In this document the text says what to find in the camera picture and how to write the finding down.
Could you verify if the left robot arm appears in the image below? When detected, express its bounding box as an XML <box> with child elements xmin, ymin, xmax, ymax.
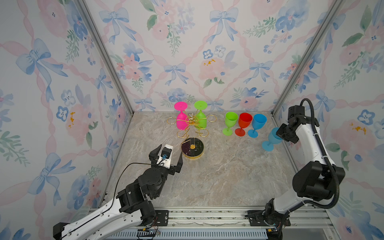
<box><xmin>53</xmin><ymin>145</ymin><xmax>183</xmax><ymax>240</ymax></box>

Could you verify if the left aluminium corner post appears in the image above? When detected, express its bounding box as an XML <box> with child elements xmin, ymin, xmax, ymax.
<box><xmin>74</xmin><ymin>0</ymin><xmax>134</xmax><ymax>117</ymax></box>

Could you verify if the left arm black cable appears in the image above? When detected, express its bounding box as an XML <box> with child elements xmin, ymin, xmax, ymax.
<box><xmin>109</xmin><ymin>161</ymin><xmax>163</xmax><ymax>211</ymax></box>

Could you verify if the aluminium corner post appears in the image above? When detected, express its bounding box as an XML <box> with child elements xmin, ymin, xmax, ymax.
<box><xmin>74</xmin><ymin>0</ymin><xmax>134</xmax><ymax>117</ymax></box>
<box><xmin>271</xmin><ymin>0</ymin><xmax>344</xmax><ymax>117</ymax></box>

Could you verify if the bright blue wine glass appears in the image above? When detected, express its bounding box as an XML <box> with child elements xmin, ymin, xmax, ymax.
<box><xmin>248</xmin><ymin>114</ymin><xmax>267</xmax><ymax>138</ymax></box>

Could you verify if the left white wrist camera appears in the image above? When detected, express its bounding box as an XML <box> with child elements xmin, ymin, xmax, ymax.
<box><xmin>156</xmin><ymin>145</ymin><xmax>173</xmax><ymax>169</ymax></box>

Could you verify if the gold wire wine glass rack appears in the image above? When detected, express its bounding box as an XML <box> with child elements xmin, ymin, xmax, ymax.
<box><xmin>167</xmin><ymin>114</ymin><xmax>210</xmax><ymax>160</ymax></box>

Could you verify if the red wine glass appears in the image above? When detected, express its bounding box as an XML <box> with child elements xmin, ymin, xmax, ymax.
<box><xmin>235</xmin><ymin>113</ymin><xmax>253</xmax><ymax>137</ymax></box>

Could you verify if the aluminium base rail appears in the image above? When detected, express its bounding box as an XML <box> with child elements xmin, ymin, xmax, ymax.
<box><xmin>76</xmin><ymin>206</ymin><xmax>341</xmax><ymax>240</ymax></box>

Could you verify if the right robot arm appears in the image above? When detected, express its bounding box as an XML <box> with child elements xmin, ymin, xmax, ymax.
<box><xmin>262</xmin><ymin>104</ymin><xmax>346</xmax><ymax>226</ymax></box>

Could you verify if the teal blue wine glass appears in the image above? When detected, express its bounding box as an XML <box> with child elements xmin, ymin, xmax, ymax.
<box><xmin>262</xmin><ymin>128</ymin><xmax>283</xmax><ymax>152</ymax></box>

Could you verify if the right aluminium corner post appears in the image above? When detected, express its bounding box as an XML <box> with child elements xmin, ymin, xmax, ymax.
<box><xmin>271</xmin><ymin>0</ymin><xmax>344</xmax><ymax>117</ymax></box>

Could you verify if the green wine glass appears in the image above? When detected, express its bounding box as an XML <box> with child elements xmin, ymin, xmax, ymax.
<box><xmin>194</xmin><ymin>101</ymin><xmax>208</xmax><ymax>129</ymax></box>
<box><xmin>223</xmin><ymin>112</ymin><xmax>239</xmax><ymax>136</ymax></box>

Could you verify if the pink wine glass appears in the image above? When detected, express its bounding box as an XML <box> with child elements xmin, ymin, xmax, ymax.
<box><xmin>174</xmin><ymin>102</ymin><xmax>189</xmax><ymax>131</ymax></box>

